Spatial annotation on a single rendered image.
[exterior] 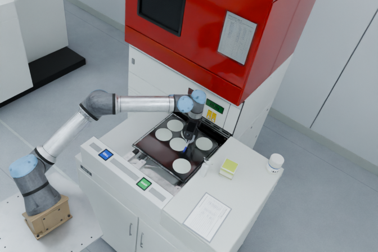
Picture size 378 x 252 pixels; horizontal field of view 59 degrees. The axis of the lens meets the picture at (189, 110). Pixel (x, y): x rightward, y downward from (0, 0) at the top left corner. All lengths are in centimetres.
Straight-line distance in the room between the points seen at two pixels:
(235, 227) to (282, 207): 139
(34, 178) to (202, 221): 75
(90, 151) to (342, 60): 222
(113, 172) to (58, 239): 38
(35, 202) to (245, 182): 98
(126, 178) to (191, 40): 75
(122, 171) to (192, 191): 36
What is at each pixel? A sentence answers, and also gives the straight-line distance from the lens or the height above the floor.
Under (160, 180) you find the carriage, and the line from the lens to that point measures 178.
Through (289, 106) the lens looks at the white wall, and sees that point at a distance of 354.
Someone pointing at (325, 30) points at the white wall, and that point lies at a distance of 309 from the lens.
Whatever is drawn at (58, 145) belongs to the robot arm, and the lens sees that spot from 168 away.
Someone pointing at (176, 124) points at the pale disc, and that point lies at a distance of 203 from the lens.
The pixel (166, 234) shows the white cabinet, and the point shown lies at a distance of 175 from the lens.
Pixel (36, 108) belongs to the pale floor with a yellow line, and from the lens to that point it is 348.
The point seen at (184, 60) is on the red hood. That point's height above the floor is 132.
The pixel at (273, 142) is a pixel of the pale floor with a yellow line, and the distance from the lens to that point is 342.
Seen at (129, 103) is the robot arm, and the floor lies 132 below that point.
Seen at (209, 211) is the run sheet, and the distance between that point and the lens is 162.
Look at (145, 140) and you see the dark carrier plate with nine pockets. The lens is 192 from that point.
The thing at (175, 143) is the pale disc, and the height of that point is 90.
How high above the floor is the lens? 235
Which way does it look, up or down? 43 degrees down
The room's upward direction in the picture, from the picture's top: 11 degrees clockwise
